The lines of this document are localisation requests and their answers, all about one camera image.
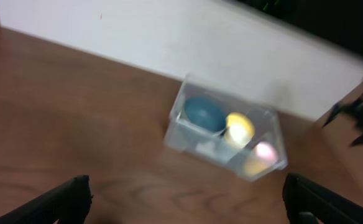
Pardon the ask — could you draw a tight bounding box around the cream white plastic cup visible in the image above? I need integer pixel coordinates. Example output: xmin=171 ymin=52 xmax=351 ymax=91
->
xmin=195 ymin=141 xmax=228 ymax=160

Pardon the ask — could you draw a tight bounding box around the yellow small bowl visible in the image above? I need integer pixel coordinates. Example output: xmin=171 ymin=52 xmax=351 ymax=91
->
xmin=223 ymin=112 xmax=255 ymax=149

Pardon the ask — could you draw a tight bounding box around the pink plastic cup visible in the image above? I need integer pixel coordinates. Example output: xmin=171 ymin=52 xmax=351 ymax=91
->
xmin=252 ymin=141 xmax=278 ymax=164

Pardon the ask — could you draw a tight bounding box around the clear plastic storage container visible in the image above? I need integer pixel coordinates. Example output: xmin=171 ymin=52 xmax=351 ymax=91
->
xmin=164 ymin=75 xmax=288 ymax=181

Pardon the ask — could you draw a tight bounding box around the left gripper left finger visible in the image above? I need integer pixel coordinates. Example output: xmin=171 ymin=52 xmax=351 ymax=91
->
xmin=0 ymin=175 xmax=93 ymax=224

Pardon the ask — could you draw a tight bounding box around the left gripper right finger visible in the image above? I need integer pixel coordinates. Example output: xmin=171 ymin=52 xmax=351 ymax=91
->
xmin=282 ymin=173 xmax=363 ymax=224

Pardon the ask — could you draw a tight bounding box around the yellow cup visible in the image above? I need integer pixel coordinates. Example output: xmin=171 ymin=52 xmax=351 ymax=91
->
xmin=243 ymin=157 xmax=270 ymax=177

